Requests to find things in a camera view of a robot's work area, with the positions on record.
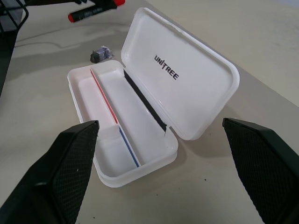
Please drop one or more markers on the small crumpled dark scrap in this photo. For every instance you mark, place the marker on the small crumpled dark scrap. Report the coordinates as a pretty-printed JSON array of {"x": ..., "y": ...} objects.
[{"x": 101, "y": 55}]

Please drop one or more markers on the white plastic pencil case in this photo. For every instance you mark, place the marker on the white plastic pencil case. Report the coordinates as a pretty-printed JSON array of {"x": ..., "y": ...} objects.
[{"x": 149, "y": 98}]

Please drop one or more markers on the black pointed right gripper left finger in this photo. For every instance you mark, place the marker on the black pointed right gripper left finger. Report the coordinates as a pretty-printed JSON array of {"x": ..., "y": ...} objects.
[{"x": 80, "y": 1}]

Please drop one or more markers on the red capped black marker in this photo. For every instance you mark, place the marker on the red capped black marker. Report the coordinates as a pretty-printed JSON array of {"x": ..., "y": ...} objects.
[{"x": 93, "y": 11}]

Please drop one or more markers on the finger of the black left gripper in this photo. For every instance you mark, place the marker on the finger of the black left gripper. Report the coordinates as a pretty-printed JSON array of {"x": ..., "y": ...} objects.
[{"x": 49, "y": 177}]

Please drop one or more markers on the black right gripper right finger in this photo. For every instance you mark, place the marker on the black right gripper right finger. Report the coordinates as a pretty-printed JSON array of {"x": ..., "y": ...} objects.
[{"x": 268, "y": 168}]

